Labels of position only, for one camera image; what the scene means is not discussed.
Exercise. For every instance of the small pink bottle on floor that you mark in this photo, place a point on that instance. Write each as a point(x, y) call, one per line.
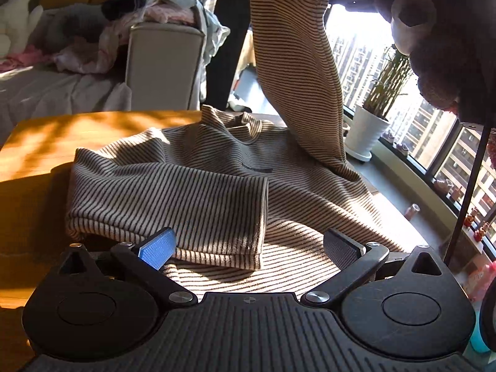
point(411, 211)

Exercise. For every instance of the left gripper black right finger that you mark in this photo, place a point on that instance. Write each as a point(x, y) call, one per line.
point(358, 263)

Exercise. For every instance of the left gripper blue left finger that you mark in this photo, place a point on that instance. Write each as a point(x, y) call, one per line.
point(143, 262)

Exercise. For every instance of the white plant pot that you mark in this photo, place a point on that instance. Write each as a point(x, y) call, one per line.
point(365, 131)

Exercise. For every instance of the person's right hand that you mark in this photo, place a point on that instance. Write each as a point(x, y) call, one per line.
point(412, 21)

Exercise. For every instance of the tall green potted plant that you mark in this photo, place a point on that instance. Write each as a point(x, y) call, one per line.
point(391, 80)

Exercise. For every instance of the pile of clothes on sofa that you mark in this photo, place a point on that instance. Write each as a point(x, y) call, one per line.
point(94, 39)

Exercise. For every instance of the grey sofa bed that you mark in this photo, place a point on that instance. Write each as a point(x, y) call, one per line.
point(42, 91)

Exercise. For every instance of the striped brown white sweater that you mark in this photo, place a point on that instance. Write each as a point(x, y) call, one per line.
point(248, 200)

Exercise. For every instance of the white plush rabbit toy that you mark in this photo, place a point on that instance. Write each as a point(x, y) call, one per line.
point(17, 24)

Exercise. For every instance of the grey sofa armrest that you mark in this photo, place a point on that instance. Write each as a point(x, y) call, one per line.
point(164, 65)

